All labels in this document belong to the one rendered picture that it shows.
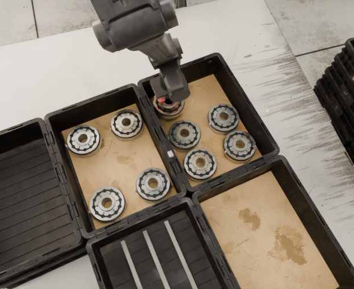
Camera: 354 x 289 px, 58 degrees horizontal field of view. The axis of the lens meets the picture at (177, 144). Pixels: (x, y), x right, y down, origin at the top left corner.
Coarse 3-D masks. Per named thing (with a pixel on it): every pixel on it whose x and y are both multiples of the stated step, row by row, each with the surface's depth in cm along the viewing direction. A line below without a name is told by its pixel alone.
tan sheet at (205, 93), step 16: (208, 80) 114; (192, 96) 111; (208, 96) 111; (224, 96) 111; (192, 112) 108; (208, 112) 108; (208, 128) 106; (240, 128) 106; (208, 144) 104; (224, 160) 102
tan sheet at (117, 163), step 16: (112, 112) 108; (96, 128) 105; (144, 128) 106; (112, 144) 103; (128, 144) 103; (144, 144) 103; (80, 160) 101; (96, 160) 101; (112, 160) 101; (128, 160) 101; (144, 160) 101; (160, 160) 101; (80, 176) 99; (96, 176) 99; (112, 176) 99; (128, 176) 99; (128, 192) 97; (176, 192) 97; (128, 208) 95; (96, 224) 93
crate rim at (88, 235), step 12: (132, 84) 101; (96, 96) 99; (72, 108) 97; (144, 108) 99; (48, 120) 95; (48, 132) 94; (156, 132) 96; (60, 156) 91; (60, 168) 89; (180, 180) 89; (72, 192) 87; (180, 192) 87; (72, 204) 85; (156, 204) 86; (132, 216) 84; (84, 228) 83; (108, 228) 83
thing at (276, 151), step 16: (192, 64) 104; (224, 64) 104; (144, 80) 101; (144, 96) 99; (256, 112) 97; (160, 128) 96; (272, 144) 93; (176, 160) 92; (256, 160) 92; (224, 176) 89; (192, 192) 88
